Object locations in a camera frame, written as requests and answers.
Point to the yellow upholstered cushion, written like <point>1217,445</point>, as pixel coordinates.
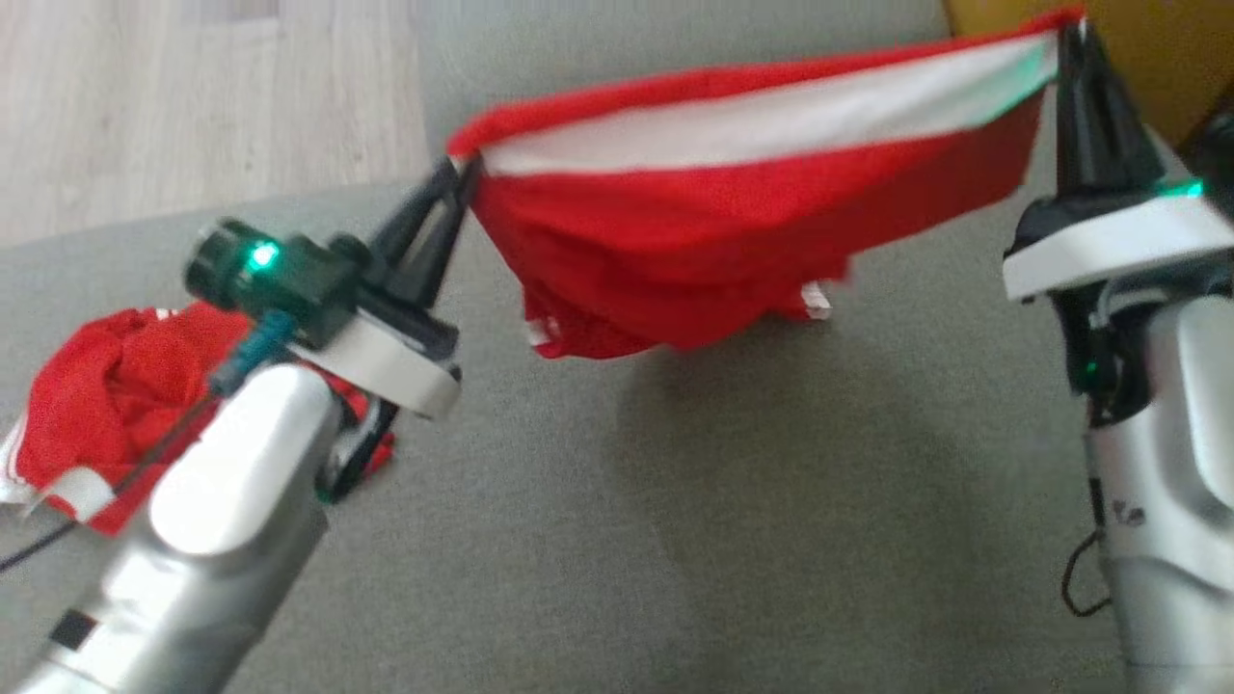
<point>1157,58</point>

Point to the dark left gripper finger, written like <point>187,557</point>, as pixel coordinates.
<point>415,217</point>
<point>445,251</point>

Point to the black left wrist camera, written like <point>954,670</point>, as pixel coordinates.
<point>280,275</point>

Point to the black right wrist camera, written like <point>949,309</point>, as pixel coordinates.
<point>1215,159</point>

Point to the small grey sofa cushion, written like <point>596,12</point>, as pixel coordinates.
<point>578,48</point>

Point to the red basketball shorts white stripe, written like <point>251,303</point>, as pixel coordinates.
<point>733,222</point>

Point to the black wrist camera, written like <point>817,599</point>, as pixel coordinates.
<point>280,275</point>
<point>1215,159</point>

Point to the red Bulls jersey white sleeves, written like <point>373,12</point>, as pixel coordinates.
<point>106,395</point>

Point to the large grey sofa seat cushion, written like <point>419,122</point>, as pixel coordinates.
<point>675,501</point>

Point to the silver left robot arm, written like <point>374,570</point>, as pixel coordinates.
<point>212,530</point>

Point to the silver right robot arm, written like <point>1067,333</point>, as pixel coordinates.
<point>1176,463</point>

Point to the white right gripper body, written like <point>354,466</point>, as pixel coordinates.
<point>1109,241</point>

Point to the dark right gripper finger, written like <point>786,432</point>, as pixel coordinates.
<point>1123,145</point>
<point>1075,125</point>

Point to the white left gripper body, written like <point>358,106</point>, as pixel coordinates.
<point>386,366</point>

